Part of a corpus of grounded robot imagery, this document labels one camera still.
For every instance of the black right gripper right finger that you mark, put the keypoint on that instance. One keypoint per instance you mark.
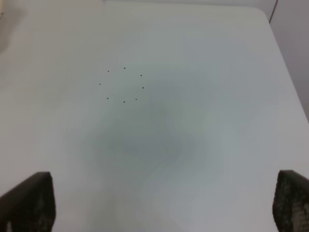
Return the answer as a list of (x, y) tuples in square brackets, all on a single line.
[(290, 207)]

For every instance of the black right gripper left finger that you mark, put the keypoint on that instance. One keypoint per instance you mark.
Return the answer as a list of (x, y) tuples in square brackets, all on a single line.
[(30, 206)]

